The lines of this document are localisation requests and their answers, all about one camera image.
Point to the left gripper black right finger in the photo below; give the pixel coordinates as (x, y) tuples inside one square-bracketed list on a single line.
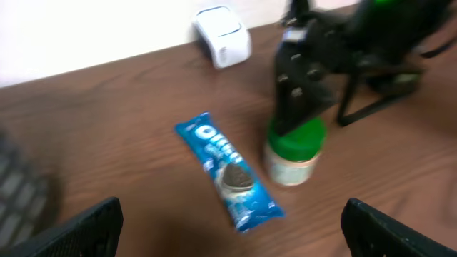
[(371, 233)]

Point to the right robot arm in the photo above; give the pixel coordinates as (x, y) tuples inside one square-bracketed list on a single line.
[(392, 29)]

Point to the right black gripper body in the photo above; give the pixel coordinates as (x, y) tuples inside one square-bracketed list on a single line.
[(314, 45)]

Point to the green lid jar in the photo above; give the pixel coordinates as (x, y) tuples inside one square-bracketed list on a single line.
[(290, 159)]

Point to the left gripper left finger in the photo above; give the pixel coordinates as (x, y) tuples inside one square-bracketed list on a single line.
[(94, 232)]

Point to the white barcode scanner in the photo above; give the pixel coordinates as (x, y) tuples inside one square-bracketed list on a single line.
[(224, 35)]

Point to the grey plastic basket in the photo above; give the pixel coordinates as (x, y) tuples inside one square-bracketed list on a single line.
[(25, 209)]

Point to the blue Oreo cookie pack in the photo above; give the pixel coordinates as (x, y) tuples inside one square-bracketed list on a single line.
[(247, 201)]

